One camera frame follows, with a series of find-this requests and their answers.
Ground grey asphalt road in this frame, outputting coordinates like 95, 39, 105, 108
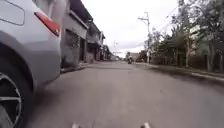
24, 60, 224, 128

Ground concrete kerb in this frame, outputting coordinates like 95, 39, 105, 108
135, 62, 224, 83

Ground row of trees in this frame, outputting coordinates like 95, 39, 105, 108
138, 0, 224, 74

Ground overhead wires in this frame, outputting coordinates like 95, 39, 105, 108
146, 0, 198, 34

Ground silver car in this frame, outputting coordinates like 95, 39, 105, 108
0, 0, 63, 128

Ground row of buildings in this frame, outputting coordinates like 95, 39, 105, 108
84, 20, 114, 64

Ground utility pole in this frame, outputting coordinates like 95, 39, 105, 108
137, 11, 152, 64

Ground robot's own part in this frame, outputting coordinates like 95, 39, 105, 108
141, 122, 151, 128

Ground vehicle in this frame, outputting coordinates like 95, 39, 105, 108
126, 55, 134, 65

